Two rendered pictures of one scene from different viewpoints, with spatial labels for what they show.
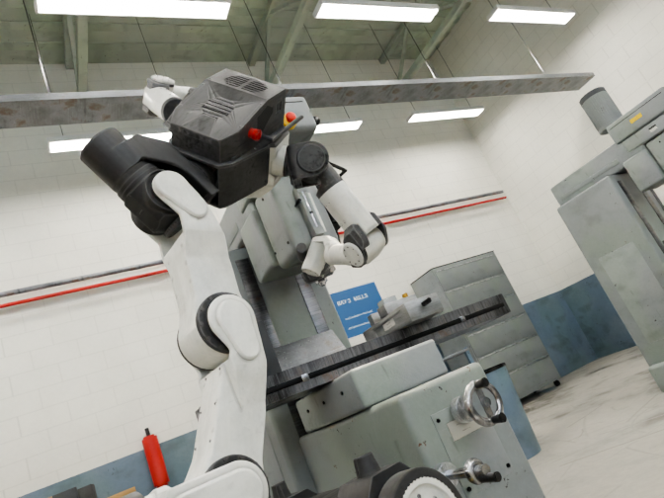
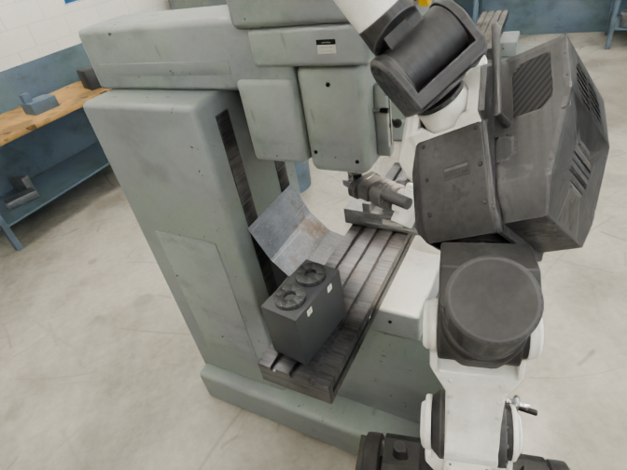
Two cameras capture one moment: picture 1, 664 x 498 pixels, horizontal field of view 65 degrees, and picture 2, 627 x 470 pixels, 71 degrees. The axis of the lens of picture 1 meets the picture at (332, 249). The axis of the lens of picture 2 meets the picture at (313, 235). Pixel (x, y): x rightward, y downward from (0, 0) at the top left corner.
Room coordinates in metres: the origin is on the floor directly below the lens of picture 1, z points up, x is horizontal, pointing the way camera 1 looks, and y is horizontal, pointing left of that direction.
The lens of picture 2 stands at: (0.82, 0.75, 1.95)
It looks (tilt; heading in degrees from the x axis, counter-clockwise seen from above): 36 degrees down; 335
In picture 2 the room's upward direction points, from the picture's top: 11 degrees counter-clockwise
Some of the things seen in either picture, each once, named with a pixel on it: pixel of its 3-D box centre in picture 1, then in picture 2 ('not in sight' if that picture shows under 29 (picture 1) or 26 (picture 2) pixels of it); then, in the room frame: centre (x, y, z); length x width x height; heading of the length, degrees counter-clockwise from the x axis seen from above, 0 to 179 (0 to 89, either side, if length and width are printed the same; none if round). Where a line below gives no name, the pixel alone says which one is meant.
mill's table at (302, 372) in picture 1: (371, 356); (371, 251); (1.91, 0.02, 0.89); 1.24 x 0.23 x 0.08; 122
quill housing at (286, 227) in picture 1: (295, 220); (346, 109); (1.88, 0.09, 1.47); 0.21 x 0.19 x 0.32; 122
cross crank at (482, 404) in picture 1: (474, 405); not in sight; (1.45, -0.18, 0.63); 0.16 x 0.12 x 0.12; 32
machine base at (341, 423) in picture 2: not in sight; (331, 372); (2.09, 0.22, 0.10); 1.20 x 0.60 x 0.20; 32
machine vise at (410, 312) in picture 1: (398, 317); (392, 207); (1.97, -0.13, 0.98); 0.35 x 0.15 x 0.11; 30
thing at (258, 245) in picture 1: (281, 242); (290, 107); (2.04, 0.18, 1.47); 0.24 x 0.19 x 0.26; 122
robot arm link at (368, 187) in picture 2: (318, 268); (375, 190); (1.78, 0.07, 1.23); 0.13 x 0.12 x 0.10; 97
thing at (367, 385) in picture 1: (366, 388); (367, 282); (1.87, 0.08, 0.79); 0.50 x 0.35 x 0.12; 32
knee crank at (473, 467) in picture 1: (464, 472); (503, 399); (1.35, -0.08, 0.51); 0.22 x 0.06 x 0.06; 32
